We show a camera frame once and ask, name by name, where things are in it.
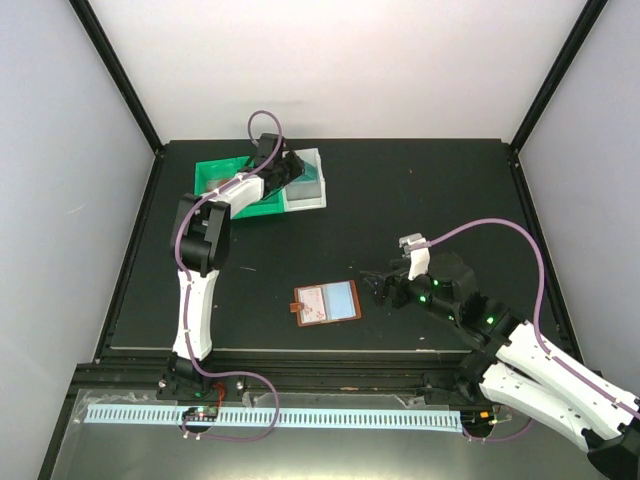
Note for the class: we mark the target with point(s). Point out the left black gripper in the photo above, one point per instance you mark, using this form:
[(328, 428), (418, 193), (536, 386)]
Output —
[(298, 167)]

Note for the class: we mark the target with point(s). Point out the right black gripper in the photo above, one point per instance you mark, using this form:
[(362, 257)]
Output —
[(398, 281)]

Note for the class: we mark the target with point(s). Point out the teal VIP card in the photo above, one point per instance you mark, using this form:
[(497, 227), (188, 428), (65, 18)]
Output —
[(308, 175)]

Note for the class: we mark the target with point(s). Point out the brown leather card holder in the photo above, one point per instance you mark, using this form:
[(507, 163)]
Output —
[(296, 307)]

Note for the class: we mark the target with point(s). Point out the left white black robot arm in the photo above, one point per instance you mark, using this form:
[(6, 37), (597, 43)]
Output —
[(201, 241)]

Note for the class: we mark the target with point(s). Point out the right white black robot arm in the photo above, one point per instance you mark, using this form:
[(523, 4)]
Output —
[(510, 365)]

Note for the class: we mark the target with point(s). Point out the light blue card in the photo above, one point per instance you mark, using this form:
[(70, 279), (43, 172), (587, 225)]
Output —
[(339, 301)]

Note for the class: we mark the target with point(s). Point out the red spotted card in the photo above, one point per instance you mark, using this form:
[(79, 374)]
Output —
[(215, 183)]

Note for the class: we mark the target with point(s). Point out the white translucent bin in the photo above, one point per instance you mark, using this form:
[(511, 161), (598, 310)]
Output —
[(306, 196)]

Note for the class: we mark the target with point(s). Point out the middle green bin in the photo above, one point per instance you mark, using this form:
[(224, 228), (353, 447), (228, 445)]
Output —
[(273, 203)]

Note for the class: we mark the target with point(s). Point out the green bin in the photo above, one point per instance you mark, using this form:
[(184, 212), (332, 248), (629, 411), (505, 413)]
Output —
[(215, 175), (273, 203)]

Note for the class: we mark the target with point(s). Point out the left green bin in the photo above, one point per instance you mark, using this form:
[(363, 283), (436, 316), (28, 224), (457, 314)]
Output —
[(215, 175)]

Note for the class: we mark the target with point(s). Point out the small circuit board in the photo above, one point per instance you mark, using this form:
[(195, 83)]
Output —
[(200, 414)]

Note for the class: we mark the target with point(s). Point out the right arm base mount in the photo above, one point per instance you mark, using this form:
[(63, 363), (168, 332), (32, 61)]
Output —
[(455, 387)]

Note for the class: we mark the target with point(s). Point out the white slotted cable duct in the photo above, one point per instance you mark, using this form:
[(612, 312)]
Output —
[(311, 418)]

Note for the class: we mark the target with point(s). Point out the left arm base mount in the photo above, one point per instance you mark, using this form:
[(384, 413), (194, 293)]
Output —
[(190, 386)]

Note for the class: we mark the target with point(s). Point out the left black frame post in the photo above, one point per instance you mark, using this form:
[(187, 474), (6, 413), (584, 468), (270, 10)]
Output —
[(97, 35)]

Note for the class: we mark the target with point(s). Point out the black frame post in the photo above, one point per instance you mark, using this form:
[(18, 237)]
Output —
[(97, 35), (572, 45)]

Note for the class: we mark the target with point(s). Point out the right black frame post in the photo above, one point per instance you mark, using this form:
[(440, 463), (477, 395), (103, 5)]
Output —
[(572, 45)]

